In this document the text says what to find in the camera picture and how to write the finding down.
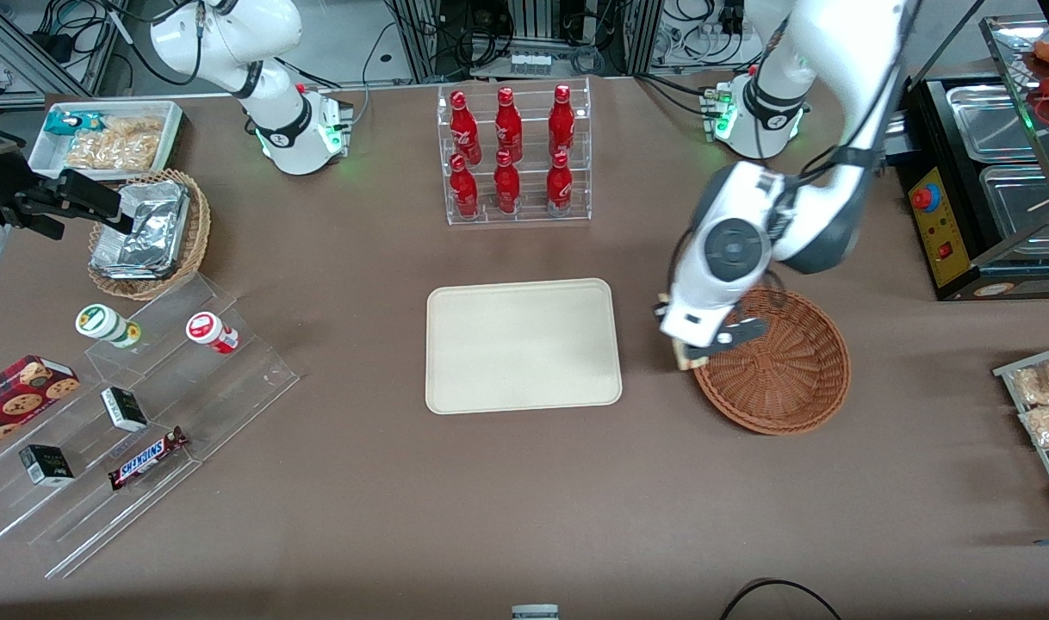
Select triangular sandwich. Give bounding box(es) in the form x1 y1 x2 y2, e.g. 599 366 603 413
655 293 709 372

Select brown wicker basket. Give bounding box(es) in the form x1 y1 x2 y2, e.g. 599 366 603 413
690 285 852 436

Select light wicker basket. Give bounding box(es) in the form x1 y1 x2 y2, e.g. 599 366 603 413
87 169 212 301

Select beige plastic tray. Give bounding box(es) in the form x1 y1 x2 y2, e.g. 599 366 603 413
425 277 624 416

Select white rectangular bin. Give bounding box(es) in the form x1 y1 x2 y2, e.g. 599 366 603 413
28 100 186 181

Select clear bag of chips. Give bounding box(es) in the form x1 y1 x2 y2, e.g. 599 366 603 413
63 115 165 172

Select silver foil packs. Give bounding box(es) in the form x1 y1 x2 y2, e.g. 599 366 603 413
90 180 190 280

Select teal snack packet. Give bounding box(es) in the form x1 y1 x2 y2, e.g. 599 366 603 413
43 111 105 138

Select green capped small bottle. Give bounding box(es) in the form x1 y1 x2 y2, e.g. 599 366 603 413
75 304 143 350

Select red capped small bottle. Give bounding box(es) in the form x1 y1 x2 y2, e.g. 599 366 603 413
185 311 240 356

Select red cola bottle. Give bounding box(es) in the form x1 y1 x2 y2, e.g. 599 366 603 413
493 149 522 215
493 86 525 164
545 151 574 217
548 84 576 160
449 153 481 220
449 90 483 166

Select red plaid cookie box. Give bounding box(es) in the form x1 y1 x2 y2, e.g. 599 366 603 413
0 354 81 459

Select clear acrylic bottle rack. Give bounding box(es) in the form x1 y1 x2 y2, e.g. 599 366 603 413
436 77 593 227

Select small black carton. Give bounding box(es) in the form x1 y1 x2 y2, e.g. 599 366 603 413
18 443 76 488
100 387 150 433

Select clear acrylic stepped shelf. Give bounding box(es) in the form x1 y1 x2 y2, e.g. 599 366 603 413
0 274 301 580

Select black food warmer appliance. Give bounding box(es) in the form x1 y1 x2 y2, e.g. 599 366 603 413
893 12 1049 301

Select snickers chocolate bar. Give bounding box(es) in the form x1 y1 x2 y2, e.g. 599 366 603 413
108 426 189 492

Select steel warmer pan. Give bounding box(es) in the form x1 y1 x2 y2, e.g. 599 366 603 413
946 84 1040 164
978 163 1049 244

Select black cable loop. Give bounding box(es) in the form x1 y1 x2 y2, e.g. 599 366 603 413
718 578 844 620

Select metal wire rack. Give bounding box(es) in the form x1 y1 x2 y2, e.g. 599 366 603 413
993 342 1049 527

